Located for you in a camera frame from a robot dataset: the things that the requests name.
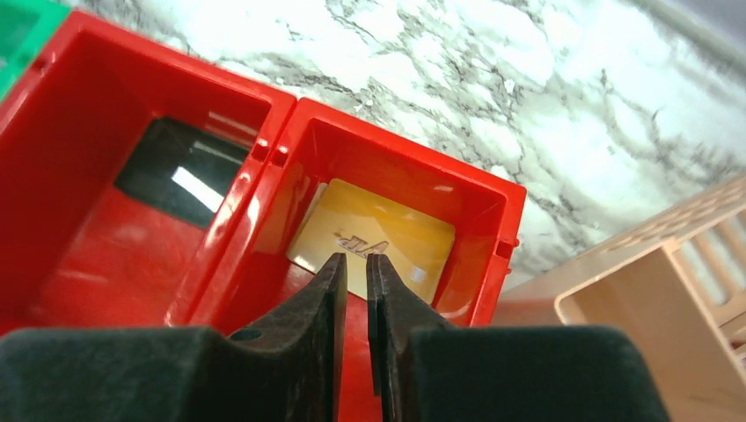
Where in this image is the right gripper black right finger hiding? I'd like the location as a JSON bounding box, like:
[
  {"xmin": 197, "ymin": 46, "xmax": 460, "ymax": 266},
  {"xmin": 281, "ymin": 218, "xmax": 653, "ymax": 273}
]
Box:
[{"xmin": 366, "ymin": 254, "xmax": 669, "ymax": 421}]

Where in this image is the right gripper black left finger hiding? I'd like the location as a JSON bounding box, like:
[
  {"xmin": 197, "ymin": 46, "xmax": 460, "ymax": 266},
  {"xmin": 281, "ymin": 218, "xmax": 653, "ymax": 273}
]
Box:
[{"xmin": 1, "ymin": 253, "xmax": 347, "ymax": 421}]

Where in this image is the red double plastic bin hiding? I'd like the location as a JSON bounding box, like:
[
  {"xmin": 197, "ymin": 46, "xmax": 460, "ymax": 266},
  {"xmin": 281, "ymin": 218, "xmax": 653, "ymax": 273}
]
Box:
[{"xmin": 1, "ymin": 11, "xmax": 526, "ymax": 421}]

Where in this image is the green plastic bin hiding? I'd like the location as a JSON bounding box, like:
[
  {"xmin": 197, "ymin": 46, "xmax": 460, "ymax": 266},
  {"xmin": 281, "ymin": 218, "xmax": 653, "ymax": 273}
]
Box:
[{"xmin": 1, "ymin": 0, "xmax": 71, "ymax": 99}]

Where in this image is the gold card in red bin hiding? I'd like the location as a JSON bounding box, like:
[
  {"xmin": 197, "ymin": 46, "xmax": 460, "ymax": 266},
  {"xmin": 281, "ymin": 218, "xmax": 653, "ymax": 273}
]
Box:
[{"xmin": 287, "ymin": 178, "xmax": 456, "ymax": 304}]

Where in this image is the black card in red bin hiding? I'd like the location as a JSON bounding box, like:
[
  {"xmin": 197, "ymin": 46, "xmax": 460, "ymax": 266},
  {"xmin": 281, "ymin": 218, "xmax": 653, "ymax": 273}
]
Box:
[{"xmin": 114, "ymin": 118, "xmax": 249, "ymax": 229}]

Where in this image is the peach desk organizer rack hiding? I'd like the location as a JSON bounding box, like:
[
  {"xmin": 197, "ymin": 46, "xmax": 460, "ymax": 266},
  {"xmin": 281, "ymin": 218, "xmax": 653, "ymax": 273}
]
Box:
[{"xmin": 493, "ymin": 175, "xmax": 745, "ymax": 421}]

